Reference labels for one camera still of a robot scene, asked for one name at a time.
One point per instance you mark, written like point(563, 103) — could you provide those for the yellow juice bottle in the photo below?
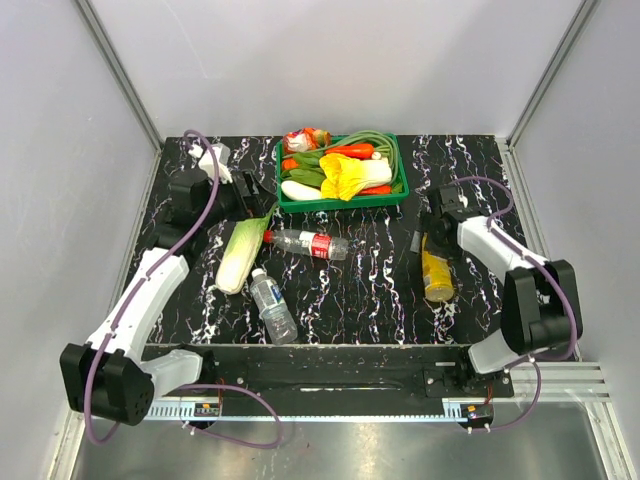
point(438, 286)

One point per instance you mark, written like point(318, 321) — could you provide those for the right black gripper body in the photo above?
point(443, 245)

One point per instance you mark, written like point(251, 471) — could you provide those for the green toy bok choy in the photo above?
point(309, 171)

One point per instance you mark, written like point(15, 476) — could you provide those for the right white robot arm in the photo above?
point(540, 312)

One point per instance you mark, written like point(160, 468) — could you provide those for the yellow white toy cabbage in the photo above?
point(346, 177)

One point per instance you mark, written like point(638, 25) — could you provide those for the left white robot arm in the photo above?
point(107, 376)

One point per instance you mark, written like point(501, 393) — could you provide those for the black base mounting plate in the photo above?
point(427, 371)

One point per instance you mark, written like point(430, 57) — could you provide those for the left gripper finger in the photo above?
point(254, 186)
point(260, 208)

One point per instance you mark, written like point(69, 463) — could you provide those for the aluminium slotted rail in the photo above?
point(321, 406)

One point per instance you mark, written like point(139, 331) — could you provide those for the red toy pepper bottom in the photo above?
point(378, 190)

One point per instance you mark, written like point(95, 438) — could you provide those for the small orange toy carrot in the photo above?
point(289, 164)

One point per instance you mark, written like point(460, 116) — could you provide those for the red toy chili pepper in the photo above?
point(360, 151)

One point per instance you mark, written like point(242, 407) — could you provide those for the orange white toy vegetable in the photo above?
point(305, 139)

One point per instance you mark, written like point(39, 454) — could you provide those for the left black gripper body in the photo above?
point(231, 204)

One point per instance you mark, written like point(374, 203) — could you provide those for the green toy long beans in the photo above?
point(385, 144)

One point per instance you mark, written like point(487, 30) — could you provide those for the green plastic basket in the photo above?
point(400, 192)

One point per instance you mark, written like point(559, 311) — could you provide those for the clear water bottle white cap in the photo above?
point(272, 308)

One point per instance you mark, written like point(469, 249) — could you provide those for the toy napa cabbage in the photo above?
point(241, 252)

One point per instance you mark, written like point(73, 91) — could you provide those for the white toy radish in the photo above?
point(296, 191)

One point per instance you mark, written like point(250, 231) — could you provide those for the clear cola bottle red label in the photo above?
point(308, 243)

